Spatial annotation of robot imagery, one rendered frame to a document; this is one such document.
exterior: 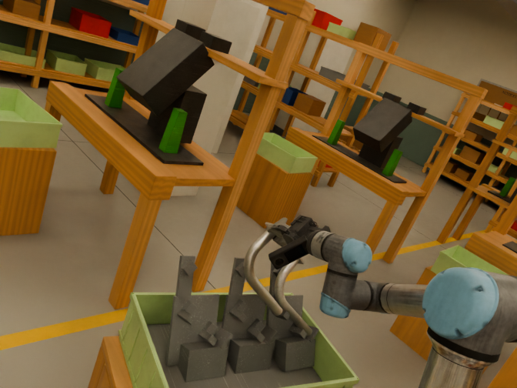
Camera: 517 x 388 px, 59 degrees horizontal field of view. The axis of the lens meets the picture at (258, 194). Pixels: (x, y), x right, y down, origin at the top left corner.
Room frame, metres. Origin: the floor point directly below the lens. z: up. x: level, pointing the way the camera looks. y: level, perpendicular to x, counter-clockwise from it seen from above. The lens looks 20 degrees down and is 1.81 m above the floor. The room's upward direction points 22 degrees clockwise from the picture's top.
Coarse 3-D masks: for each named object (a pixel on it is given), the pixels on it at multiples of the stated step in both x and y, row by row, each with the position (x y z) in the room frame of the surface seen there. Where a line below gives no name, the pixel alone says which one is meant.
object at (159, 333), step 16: (160, 336) 1.14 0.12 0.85; (160, 352) 1.08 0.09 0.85; (176, 368) 1.04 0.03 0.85; (272, 368) 1.20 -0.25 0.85; (304, 368) 1.26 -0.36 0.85; (176, 384) 0.99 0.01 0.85; (192, 384) 1.01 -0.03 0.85; (208, 384) 1.03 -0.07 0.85; (224, 384) 1.05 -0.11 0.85; (240, 384) 1.08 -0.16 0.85; (256, 384) 1.10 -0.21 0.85; (272, 384) 1.13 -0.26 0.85; (288, 384) 1.16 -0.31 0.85
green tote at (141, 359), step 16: (144, 304) 1.16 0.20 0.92; (160, 304) 1.19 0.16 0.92; (224, 304) 1.32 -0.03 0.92; (128, 320) 1.10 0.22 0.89; (144, 320) 1.04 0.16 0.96; (160, 320) 1.20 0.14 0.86; (304, 320) 1.39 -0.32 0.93; (128, 336) 1.08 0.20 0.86; (144, 336) 1.00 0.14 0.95; (320, 336) 1.31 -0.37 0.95; (128, 352) 1.05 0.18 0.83; (144, 352) 0.98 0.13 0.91; (320, 352) 1.29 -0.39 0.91; (336, 352) 1.25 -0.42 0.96; (128, 368) 1.02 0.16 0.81; (144, 368) 0.96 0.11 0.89; (160, 368) 0.90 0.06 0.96; (320, 368) 1.26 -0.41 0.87; (336, 368) 1.22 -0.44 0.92; (144, 384) 0.93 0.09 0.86; (160, 384) 0.87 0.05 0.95; (304, 384) 1.05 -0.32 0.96; (320, 384) 1.07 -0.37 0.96; (336, 384) 1.11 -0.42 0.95; (352, 384) 1.16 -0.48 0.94
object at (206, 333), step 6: (186, 306) 1.10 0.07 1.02; (192, 306) 1.10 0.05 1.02; (180, 312) 1.09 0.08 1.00; (186, 312) 1.08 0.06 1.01; (192, 312) 1.10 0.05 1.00; (186, 318) 1.05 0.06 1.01; (192, 318) 1.06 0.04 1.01; (210, 324) 1.13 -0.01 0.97; (204, 330) 1.12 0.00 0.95; (210, 330) 1.12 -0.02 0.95; (204, 336) 1.09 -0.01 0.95; (210, 336) 1.08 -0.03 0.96; (210, 342) 1.08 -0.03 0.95; (216, 342) 1.09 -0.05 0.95
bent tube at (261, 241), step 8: (264, 232) 1.23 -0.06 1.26; (256, 240) 1.21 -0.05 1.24; (264, 240) 1.21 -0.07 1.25; (256, 248) 1.19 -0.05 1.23; (248, 256) 1.17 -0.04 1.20; (248, 264) 1.17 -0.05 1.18; (248, 272) 1.16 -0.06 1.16; (248, 280) 1.16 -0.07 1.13; (256, 280) 1.17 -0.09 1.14; (256, 288) 1.17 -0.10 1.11; (264, 288) 1.19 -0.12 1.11; (264, 296) 1.18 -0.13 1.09; (272, 304) 1.20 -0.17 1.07; (272, 312) 1.21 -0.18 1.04; (280, 312) 1.21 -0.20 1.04
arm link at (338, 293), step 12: (336, 276) 0.98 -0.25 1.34; (348, 276) 0.98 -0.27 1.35; (324, 288) 0.99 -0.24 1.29; (336, 288) 0.97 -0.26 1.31; (348, 288) 0.97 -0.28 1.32; (360, 288) 1.00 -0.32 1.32; (324, 300) 0.97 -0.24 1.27; (336, 300) 0.96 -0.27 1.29; (348, 300) 0.97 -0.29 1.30; (360, 300) 0.99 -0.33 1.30; (324, 312) 0.96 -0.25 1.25; (336, 312) 0.95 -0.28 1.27; (348, 312) 0.97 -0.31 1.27
